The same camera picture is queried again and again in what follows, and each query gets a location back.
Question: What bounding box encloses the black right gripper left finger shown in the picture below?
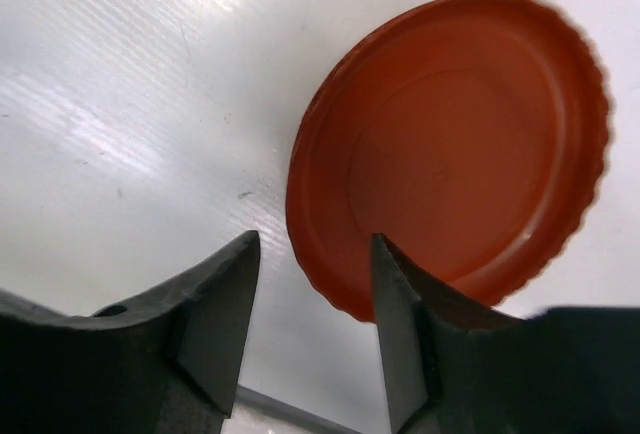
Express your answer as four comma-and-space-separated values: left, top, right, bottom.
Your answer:
1, 230, 261, 433

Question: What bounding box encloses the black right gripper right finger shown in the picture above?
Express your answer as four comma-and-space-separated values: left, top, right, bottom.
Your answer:
370, 234, 639, 433

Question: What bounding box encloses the orange fluted plate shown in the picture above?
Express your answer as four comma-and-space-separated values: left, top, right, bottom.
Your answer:
285, 0, 611, 322

